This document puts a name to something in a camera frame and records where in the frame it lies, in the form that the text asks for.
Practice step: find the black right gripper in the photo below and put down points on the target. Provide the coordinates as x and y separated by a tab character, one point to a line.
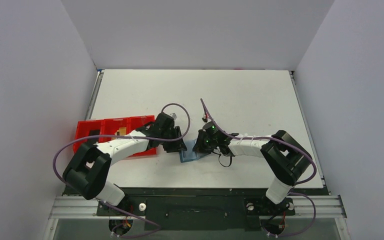
175	145

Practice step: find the aluminium frame rail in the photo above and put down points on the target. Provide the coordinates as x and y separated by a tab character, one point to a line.
76	207

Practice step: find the blue leather card holder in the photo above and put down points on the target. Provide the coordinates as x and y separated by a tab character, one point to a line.
189	155

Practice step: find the red plastic compartment tray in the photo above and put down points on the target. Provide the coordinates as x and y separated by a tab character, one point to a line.
108	126

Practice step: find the gold black card in tray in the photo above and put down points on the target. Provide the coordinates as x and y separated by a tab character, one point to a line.
121	131

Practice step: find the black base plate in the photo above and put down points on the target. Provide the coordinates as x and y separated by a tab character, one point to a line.
201	209

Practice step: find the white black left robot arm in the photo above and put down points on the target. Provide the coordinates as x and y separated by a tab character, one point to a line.
287	159

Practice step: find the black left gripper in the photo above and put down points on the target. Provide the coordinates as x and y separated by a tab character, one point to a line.
199	147

